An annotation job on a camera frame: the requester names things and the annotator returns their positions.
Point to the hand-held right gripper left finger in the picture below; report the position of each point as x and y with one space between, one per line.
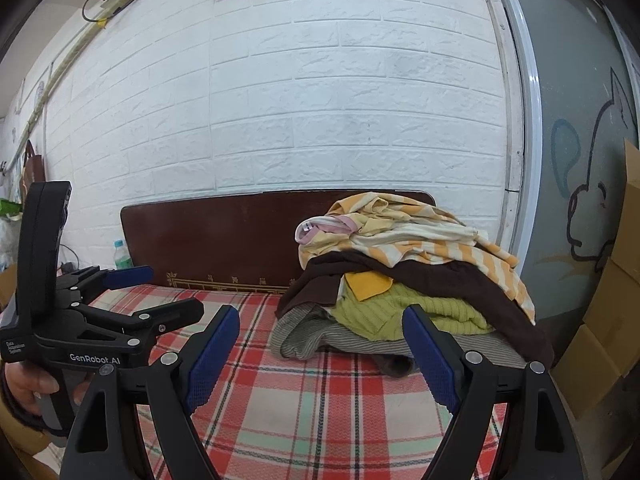
215 355

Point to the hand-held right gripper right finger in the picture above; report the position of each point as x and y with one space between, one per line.
430 355

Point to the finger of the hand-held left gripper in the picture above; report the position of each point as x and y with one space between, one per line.
165 312
130 275

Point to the orange white striped garment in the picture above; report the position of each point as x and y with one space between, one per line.
500 275

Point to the person's left hand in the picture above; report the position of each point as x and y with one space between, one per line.
25 380

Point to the plastic water bottle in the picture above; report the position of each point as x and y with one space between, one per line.
122 257

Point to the white plastic bag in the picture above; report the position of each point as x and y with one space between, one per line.
5 242

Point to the green knit sweater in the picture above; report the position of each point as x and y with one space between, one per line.
385 315

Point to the green bag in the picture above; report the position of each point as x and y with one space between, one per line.
10 207

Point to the brown garment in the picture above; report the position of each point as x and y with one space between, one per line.
450 280

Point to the grey striped garment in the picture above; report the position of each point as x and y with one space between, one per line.
300 335

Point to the brown gift bag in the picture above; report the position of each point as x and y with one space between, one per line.
35 170

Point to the yellow cloth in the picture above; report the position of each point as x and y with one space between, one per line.
367 285

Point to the brown headboard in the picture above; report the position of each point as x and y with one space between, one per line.
225 235

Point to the red plaid blanket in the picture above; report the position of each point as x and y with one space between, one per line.
310 410

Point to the pale yellow garment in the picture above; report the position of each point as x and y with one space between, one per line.
380 215

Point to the cardboard box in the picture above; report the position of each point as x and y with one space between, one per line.
615 310
585 370
632 200

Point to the beige wrapped pipe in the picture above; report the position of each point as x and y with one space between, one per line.
65 62

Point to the grey door with cartoon drawing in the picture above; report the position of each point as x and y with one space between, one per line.
565 85

